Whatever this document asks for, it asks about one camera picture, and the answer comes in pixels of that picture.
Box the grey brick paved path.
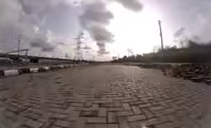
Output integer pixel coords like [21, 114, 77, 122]
[0, 63, 211, 128]

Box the tall thin pole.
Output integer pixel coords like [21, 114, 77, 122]
[157, 19, 165, 51]

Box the grey asphalt road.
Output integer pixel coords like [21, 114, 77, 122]
[0, 61, 77, 72]

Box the dark long wall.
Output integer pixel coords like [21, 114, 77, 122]
[119, 39, 211, 66]

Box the long road bridge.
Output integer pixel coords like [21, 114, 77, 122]
[0, 49, 77, 64]

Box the black and white striped kerb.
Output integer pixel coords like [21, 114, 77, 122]
[0, 63, 91, 78]

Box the strip of stone rubble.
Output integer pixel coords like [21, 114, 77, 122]
[126, 62, 211, 86]

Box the lattice power pylon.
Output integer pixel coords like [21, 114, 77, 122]
[74, 31, 87, 61]

